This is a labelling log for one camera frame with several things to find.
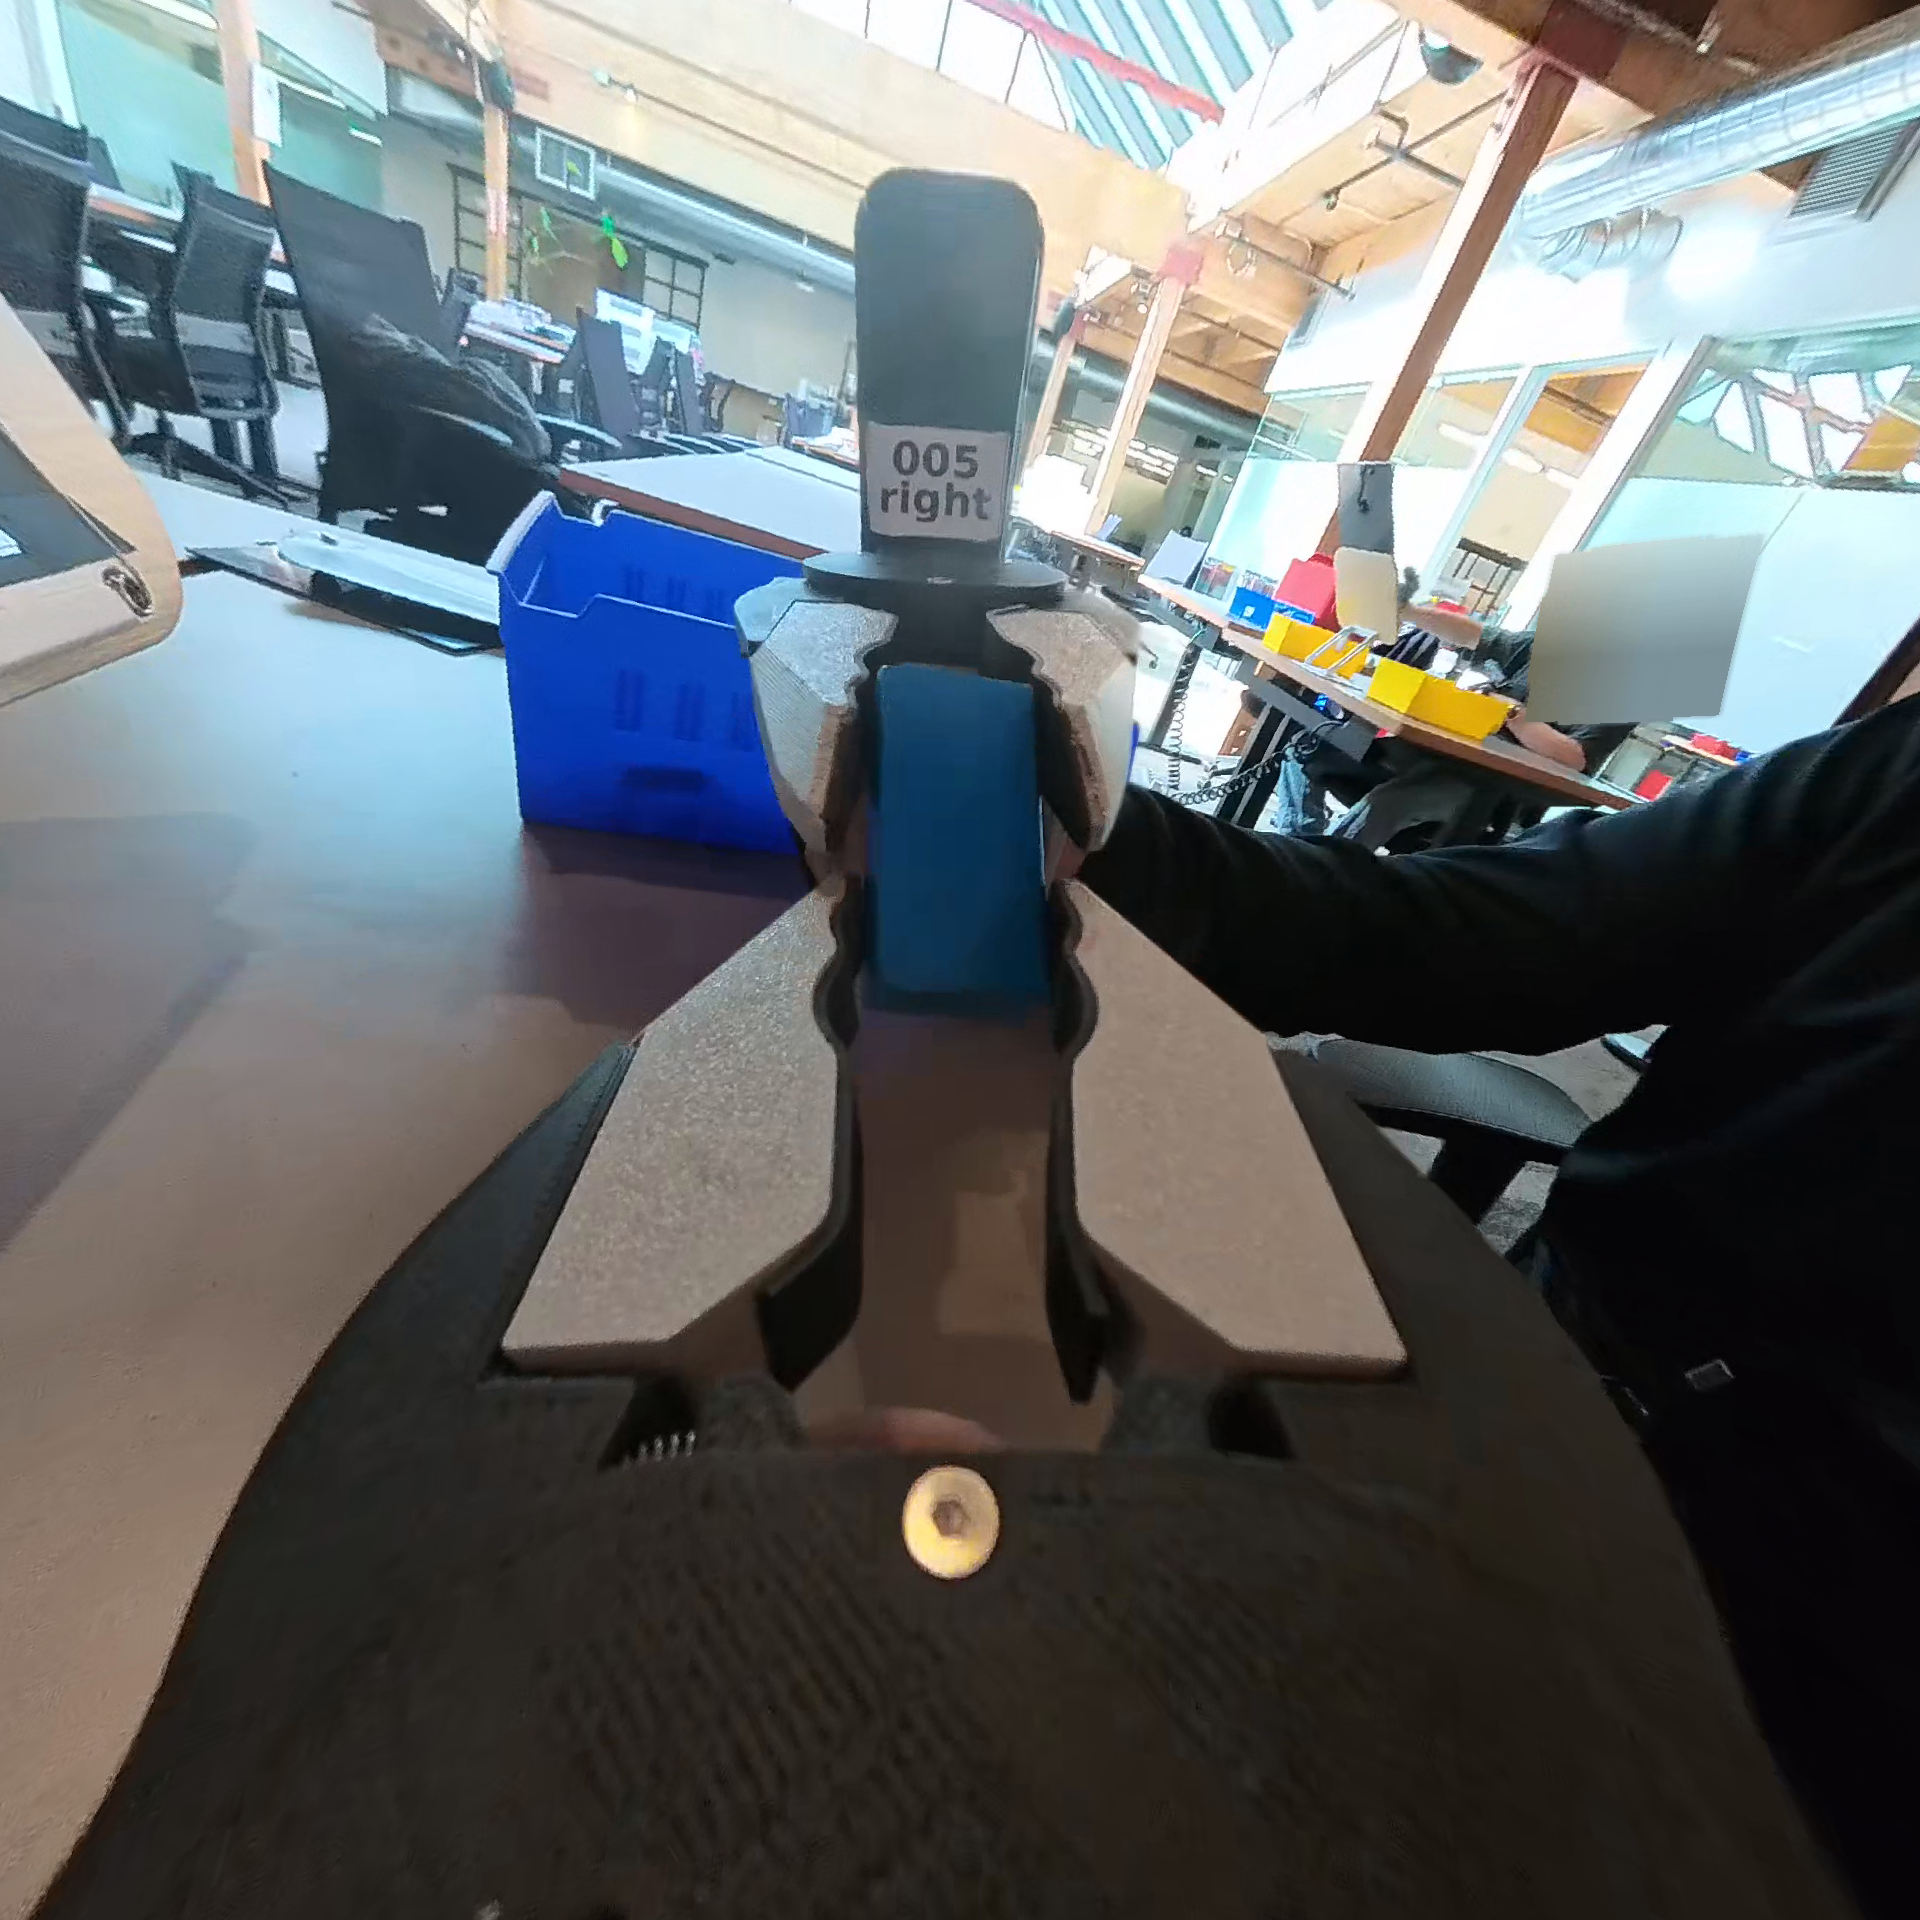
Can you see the wooden work table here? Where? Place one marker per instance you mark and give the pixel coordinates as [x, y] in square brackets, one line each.
[1440, 743]

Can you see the wooden post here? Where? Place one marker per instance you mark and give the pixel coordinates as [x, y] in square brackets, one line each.
[1463, 283]
[1142, 376]

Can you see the person's right forearm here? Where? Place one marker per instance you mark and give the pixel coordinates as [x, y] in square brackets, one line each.
[1424, 930]

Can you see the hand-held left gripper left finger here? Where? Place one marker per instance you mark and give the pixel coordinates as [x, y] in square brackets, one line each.
[690, 1185]

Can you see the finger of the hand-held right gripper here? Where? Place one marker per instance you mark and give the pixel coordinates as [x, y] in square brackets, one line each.
[802, 704]
[1088, 704]

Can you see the long wooden table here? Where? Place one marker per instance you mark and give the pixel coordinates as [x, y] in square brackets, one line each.
[705, 487]

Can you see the silver air duct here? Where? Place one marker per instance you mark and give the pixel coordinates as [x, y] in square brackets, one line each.
[1694, 149]

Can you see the black office chair with coat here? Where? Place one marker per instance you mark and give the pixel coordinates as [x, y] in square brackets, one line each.
[390, 404]

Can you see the black flat pad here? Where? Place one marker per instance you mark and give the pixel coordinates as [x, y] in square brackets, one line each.
[360, 586]

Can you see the blue foam block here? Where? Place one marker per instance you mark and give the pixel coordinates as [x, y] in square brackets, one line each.
[960, 839]

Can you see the blue plastic bin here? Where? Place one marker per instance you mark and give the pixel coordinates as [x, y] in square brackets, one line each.
[628, 704]

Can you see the yellow parts bin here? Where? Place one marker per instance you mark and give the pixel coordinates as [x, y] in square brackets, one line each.
[1313, 637]
[1440, 703]

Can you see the red parts bin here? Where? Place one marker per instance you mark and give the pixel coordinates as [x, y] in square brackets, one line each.
[1308, 586]

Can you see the black wood-framed board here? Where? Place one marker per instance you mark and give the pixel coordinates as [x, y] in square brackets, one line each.
[59, 540]

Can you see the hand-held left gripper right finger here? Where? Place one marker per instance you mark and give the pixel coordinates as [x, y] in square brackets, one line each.
[1230, 1185]

